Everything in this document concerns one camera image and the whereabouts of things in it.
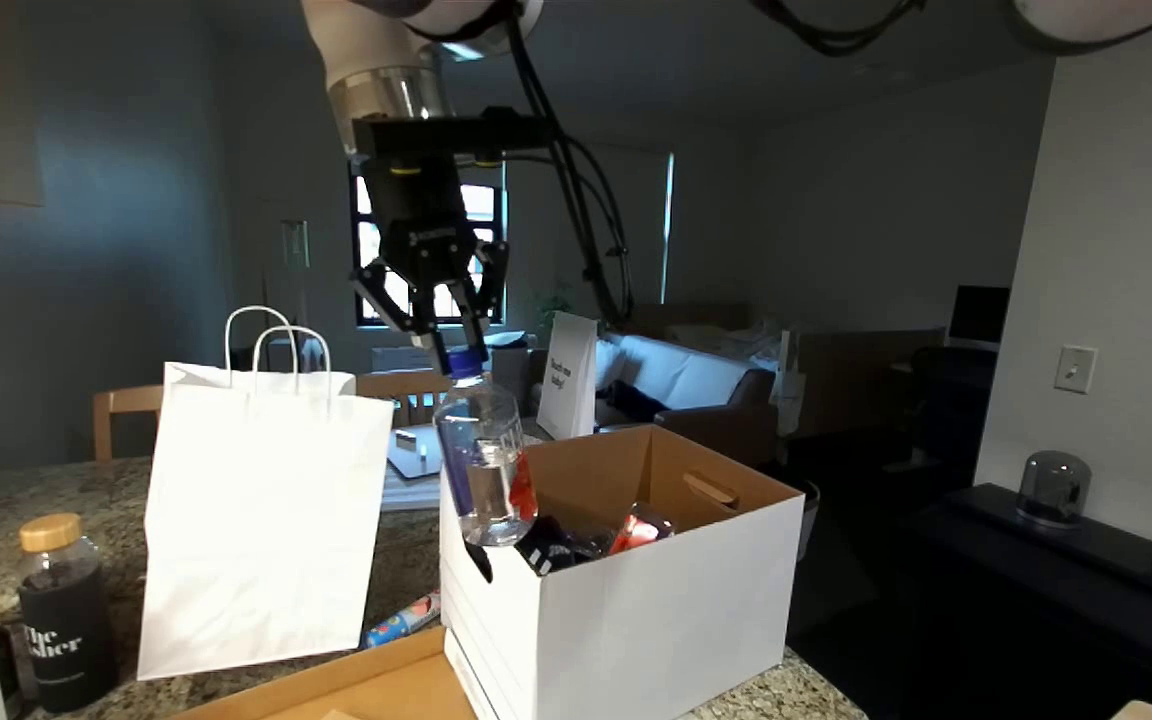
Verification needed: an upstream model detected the narrow white paper bag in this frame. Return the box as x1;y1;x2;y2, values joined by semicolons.
536;308;605;444

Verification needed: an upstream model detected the big white cardboard box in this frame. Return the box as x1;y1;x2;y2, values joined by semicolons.
438;419;808;720

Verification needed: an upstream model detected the dark jar wooden lid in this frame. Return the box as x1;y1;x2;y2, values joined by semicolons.
7;507;117;715

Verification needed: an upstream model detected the white paper bag with handles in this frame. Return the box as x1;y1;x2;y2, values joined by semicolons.
133;301;402;686

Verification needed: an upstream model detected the wooden chair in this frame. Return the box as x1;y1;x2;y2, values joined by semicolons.
353;365;501;432
90;380;167;465

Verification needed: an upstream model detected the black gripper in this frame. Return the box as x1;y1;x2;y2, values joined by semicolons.
358;119;515;380

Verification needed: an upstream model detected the glass jar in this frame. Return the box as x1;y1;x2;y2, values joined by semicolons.
1015;444;1097;525

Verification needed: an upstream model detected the white light switch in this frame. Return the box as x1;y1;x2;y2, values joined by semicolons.
1048;340;1100;401

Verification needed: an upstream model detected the dark monitor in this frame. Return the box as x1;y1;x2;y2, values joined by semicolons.
944;279;1015;349

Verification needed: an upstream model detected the dark sideboard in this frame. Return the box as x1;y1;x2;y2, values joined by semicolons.
852;476;1152;720

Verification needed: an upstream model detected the black striped adidas garment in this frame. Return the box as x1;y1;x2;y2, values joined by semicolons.
515;507;623;581

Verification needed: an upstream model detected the blue packet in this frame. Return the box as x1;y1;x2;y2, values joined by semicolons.
361;594;443;651

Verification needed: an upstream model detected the grey sofa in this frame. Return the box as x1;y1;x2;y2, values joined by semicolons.
598;328;782;432

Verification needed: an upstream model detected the clear bottle blue cap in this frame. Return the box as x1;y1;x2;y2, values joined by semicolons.
434;346;536;553

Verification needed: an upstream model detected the window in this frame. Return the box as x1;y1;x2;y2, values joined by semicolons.
349;163;511;328

